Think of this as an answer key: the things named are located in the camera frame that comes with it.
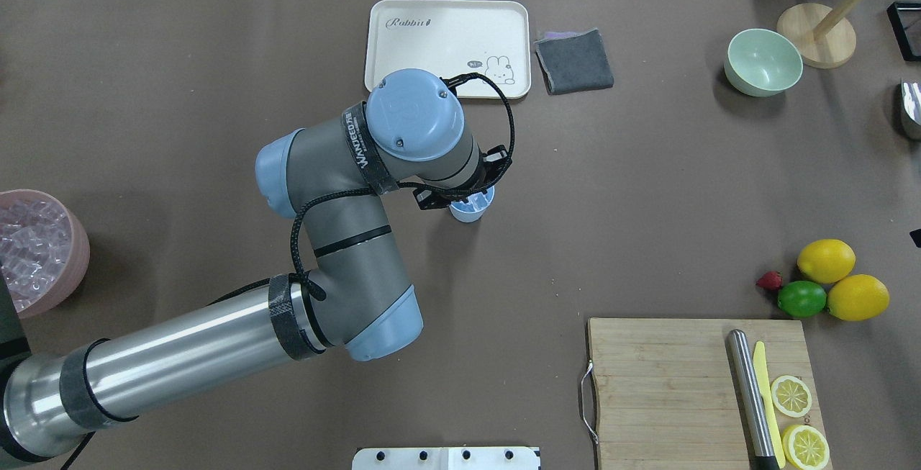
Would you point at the pink bowl of ice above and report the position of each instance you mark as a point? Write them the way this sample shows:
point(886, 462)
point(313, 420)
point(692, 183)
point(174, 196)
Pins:
point(45, 251)

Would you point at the cream rabbit tray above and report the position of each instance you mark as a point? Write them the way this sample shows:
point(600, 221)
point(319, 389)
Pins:
point(451, 37)

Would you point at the yellow plastic knife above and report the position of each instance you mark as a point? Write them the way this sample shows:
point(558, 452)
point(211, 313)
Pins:
point(764, 389)

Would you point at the bamboo cutting board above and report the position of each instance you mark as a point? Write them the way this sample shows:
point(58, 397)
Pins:
point(665, 393)

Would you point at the wooden cup stand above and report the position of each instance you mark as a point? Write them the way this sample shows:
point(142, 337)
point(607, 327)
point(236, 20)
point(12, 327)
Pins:
point(822, 35)

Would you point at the steel ice scoop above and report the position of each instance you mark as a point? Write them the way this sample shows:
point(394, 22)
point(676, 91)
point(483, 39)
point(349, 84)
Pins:
point(910, 109)

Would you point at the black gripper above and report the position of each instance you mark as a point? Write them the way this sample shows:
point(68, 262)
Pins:
point(429, 199)

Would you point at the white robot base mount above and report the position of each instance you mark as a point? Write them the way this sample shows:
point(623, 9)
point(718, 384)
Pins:
point(449, 457)

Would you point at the yellow lemon far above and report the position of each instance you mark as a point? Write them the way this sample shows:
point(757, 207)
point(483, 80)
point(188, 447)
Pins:
point(826, 261)

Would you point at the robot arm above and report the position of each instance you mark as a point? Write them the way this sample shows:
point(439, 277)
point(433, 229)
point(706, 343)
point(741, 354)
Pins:
point(349, 285)

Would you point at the lemon slice lower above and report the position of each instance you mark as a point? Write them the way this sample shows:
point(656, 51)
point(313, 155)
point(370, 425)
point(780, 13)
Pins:
point(805, 447)

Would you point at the pale green bowl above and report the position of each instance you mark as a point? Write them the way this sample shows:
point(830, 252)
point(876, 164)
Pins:
point(762, 63)

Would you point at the steel muddler rod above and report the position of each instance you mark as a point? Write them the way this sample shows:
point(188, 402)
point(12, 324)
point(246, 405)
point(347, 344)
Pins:
point(753, 406)

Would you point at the lemon slice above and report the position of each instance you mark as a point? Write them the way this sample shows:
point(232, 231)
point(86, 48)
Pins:
point(805, 447)
point(791, 396)

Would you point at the green lime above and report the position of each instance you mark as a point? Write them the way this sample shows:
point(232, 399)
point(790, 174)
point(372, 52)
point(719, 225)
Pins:
point(802, 299)

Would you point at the grey folded cloth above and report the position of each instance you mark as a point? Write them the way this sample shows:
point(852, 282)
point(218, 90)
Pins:
point(574, 62)

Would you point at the yellow lemon near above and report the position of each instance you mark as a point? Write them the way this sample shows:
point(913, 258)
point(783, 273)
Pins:
point(858, 297)

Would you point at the light blue plastic cup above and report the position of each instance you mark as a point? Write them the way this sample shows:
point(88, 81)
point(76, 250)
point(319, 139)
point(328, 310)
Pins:
point(473, 206)

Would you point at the yellow lemon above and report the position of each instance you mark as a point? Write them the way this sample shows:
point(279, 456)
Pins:
point(858, 297)
point(826, 261)

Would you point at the lemon slice upper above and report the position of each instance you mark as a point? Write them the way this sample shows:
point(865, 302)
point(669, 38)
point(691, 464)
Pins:
point(791, 396)

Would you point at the red strawberry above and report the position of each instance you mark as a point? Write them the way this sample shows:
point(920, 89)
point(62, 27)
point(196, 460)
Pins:
point(771, 281)

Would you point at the black tray frame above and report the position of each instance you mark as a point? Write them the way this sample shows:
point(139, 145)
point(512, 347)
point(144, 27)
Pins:
point(904, 18)

